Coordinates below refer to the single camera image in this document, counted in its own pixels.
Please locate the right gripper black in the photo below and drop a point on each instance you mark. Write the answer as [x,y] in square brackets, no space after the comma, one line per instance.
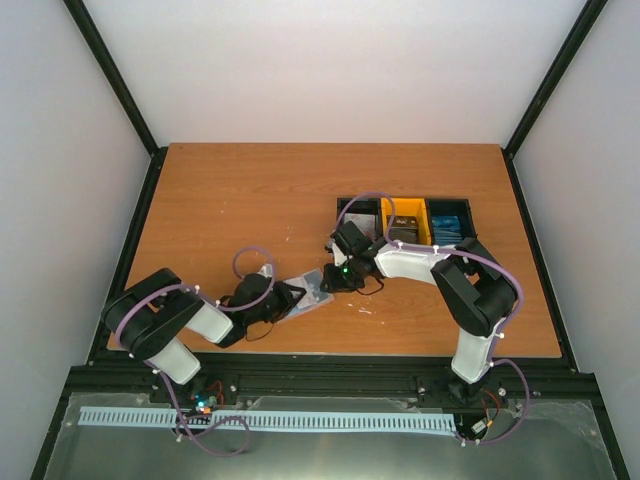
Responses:
[333,285]

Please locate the yellow bin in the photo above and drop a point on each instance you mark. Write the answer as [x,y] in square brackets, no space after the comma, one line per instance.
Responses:
[416,207]

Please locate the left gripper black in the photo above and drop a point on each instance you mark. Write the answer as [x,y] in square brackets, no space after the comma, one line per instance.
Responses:
[286,292]

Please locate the black aluminium rail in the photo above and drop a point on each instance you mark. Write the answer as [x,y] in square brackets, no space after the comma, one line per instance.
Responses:
[428,381]

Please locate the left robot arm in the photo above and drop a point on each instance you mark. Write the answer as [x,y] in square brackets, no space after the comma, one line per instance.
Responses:
[147,317]

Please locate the left black frame post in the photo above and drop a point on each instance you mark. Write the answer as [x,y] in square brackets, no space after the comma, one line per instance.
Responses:
[91,35]

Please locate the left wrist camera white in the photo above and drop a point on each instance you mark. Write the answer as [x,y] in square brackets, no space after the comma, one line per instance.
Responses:
[267,270]

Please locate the blue card stack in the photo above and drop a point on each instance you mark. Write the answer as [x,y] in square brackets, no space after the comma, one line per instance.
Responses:
[447,229]

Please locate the right black frame post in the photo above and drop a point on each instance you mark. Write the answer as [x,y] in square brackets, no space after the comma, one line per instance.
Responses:
[571,45]

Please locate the white card stack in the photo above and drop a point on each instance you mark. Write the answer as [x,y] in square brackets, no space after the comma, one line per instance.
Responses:
[367,223]

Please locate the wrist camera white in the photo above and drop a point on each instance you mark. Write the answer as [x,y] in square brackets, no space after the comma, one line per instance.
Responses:
[267,270]
[339,257]

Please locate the black frame post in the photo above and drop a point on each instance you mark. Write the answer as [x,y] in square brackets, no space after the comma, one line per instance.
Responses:
[571,45]
[91,35]

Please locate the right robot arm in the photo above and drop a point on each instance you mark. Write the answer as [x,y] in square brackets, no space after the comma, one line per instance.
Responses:
[481,295]

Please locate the black bin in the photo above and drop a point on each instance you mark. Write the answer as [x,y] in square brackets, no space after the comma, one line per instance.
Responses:
[453,206]
[368,206]

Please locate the pink card holder wallet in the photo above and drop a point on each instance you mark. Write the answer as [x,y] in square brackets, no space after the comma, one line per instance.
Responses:
[315,301]

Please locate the light blue cable duct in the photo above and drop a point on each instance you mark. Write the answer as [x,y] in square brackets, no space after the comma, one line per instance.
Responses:
[274,421]

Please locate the black bin right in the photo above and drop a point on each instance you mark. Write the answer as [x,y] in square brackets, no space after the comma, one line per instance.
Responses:
[453,206]

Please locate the dark card stack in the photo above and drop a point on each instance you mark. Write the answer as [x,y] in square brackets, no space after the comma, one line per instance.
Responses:
[404,229]

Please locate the small electronics board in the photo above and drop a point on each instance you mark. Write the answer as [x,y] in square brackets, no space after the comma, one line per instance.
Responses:
[207,402]

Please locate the black bin left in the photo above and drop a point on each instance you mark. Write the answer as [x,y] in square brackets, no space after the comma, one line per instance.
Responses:
[368,206]

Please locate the grey connector plug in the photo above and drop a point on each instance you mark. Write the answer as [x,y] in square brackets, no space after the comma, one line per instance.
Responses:
[481,427]

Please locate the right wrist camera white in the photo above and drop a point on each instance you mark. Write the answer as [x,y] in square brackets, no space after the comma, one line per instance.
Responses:
[339,257]

